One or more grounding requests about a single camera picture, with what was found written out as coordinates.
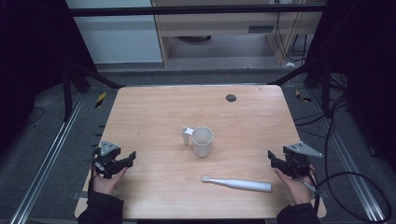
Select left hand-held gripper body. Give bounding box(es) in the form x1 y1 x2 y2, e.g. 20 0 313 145
92 140 122 179

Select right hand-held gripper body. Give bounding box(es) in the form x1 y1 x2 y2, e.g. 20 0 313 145
282 142 324 180

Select white electric toothbrush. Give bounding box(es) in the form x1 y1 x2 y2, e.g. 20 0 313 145
201 175 273 193

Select white cup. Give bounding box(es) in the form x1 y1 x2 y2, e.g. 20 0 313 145
180 125 215 159

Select person's left hand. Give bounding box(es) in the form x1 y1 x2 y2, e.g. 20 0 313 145
92 167 129 197

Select person's right hand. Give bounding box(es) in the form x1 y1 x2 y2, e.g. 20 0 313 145
274 166 318 206

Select black yellow hazard tape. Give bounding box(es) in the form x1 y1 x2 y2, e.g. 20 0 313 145
294 89 313 104
94 91 107 109

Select black metal stand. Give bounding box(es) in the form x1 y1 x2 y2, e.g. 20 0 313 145
61 61 126 123
267 59 332 117

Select dark curtain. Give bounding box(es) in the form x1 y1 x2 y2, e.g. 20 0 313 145
0 0 94 157
306 0 396 174

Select white cabinet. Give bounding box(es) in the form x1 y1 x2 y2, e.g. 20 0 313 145
64 0 165 65

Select light wooden desk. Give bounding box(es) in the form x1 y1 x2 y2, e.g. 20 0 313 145
151 0 326 67

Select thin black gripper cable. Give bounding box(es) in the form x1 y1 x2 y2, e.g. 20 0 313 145
89 152 97 191

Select grey cable plug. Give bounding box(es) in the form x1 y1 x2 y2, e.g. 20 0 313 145
302 180 319 197

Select black floor cables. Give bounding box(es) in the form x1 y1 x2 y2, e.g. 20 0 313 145
293 92 349 141

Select metal floor rail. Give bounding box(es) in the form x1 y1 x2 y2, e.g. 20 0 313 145
8 92 86 224
309 90 388 223

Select thin black floor cable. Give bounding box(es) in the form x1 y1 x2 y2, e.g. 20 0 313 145
25 106 45 126

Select hanging black desk cables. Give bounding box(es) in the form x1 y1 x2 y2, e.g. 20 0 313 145
273 11 310 63

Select black horizontal frame bar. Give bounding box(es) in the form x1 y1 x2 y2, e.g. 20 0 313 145
67 3 329 18

